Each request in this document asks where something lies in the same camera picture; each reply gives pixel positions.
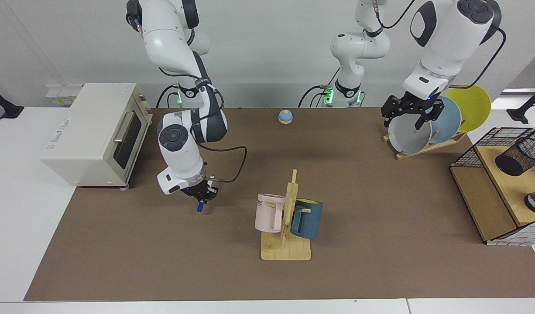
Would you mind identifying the white wall socket strip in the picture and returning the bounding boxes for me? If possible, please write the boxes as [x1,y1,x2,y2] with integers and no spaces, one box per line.
[46,85,83,107]

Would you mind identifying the grey plate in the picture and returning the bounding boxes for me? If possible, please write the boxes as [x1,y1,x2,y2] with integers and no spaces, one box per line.
[388,111,433,155]

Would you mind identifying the yellow plate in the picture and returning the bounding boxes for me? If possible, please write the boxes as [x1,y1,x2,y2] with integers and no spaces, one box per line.
[446,84,492,133]

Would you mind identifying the wire basket with wooden floor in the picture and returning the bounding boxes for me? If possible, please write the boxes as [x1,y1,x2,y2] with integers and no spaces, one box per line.
[450,126,535,247]

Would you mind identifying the light blue plate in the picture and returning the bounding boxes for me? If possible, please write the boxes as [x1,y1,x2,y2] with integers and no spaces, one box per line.
[428,97,462,144]

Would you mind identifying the dark blue cup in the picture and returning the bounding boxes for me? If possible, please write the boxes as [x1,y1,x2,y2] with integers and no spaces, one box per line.
[290,198,324,239]

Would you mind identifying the white marker with blue cap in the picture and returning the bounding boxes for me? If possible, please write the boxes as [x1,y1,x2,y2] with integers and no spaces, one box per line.
[196,174,216,213]

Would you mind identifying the pink cup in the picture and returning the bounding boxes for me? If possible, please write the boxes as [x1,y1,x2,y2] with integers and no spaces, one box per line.
[255,193,286,233]

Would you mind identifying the black mesh pen holder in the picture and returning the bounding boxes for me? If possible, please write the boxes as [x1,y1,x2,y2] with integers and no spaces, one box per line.
[495,130,535,177]

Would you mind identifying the wooden plate rack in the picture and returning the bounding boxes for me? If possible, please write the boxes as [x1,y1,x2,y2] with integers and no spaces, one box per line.
[383,131,467,160]

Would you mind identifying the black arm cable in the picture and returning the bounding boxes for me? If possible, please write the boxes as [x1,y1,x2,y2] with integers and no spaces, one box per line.
[374,0,508,90]
[156,65,248,184]

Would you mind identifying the black base cable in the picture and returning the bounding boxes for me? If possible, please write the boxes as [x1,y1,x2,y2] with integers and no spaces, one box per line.
[298,68,340,108]
[156,84,181,108]

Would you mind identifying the pale toaster oven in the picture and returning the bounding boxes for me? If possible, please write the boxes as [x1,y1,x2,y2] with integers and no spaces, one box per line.
[40,83,154,189]

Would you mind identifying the brown table cloth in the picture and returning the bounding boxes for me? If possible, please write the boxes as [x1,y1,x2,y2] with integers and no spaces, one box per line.
[24,107,535,301]

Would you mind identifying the wooden cup stand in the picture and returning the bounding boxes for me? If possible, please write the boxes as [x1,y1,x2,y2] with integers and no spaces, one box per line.
[261,169,312,261]

